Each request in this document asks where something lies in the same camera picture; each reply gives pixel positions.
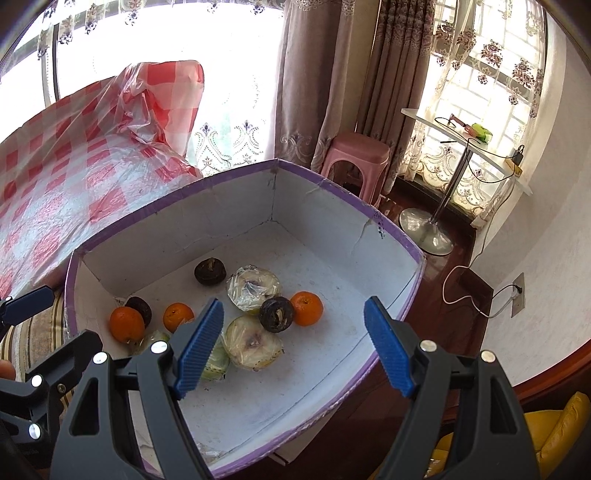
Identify round white side table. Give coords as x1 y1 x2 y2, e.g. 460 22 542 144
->
398 107 535 256

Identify dark passion fruit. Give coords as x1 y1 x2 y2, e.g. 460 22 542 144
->
124 296 153 328
194 257 227 286
259 296 293 330

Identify striped plush blanket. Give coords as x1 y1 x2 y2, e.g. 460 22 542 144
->
0 288 81 402

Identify wall socket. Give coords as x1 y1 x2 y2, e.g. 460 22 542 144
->
510 272 526 318

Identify orange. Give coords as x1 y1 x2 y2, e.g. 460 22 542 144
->
163 302 195 333
290 291 324 327
109 307 145 343

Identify white cable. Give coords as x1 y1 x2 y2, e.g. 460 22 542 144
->
442 264 520 319

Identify brown patterned curtain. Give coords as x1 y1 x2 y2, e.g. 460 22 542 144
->
358 0 437 208

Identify sheer lace curtain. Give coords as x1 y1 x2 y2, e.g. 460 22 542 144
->
0 0 287 171

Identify green melon half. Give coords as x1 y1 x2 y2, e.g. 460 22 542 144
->
201 342 230 381

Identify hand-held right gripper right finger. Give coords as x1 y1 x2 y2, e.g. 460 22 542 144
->
363 296 541 480

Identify pink plastic stool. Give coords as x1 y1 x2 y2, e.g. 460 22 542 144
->
318 131 392 208

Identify purple white cardboard box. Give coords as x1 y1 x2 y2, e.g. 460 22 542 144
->
64 158 426 478

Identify floral lace curtain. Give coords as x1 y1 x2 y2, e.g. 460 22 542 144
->
397 0 555 222

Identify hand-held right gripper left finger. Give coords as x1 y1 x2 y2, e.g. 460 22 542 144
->
48 298 225 480

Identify yellow apple half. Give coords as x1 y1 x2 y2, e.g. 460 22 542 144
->
226 264 282 315
221 315 284 372

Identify bagged green grapes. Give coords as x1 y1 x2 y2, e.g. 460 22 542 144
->
131 329 171 356

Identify beige patterned curtain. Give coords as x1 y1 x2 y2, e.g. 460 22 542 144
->
274 0 365 174

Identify red handled tool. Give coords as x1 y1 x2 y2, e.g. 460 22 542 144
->
433 114 472 134

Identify red white checkered plastic tablecloth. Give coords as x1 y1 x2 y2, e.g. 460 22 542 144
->
0 60 206 301

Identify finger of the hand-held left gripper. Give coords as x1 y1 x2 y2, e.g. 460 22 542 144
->
0 285 56 339
0 330 103 442

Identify yellow leather seat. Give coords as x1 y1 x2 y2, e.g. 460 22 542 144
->
431 391 591 480

